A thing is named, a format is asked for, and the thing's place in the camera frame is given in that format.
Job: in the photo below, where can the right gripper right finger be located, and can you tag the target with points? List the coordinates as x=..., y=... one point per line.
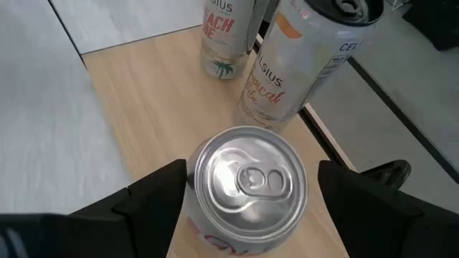
x=376, y=222

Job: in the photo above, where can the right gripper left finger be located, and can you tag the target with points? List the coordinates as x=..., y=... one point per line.
x=150, y=215

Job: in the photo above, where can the silver Diet Coke can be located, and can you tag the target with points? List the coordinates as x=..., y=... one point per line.
x=251, y=186

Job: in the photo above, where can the Celsius Tropical Vibe can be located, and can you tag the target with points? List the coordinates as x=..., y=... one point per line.
x=290, y=64

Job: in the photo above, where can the Celsius Peach Vibe can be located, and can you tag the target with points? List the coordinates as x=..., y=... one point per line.
x=224, y=39

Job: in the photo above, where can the black metal table frame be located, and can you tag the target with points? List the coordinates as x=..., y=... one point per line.
x=321, y=145

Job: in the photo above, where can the wooden shelf with black frame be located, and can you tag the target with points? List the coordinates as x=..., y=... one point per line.
x=150, y=107

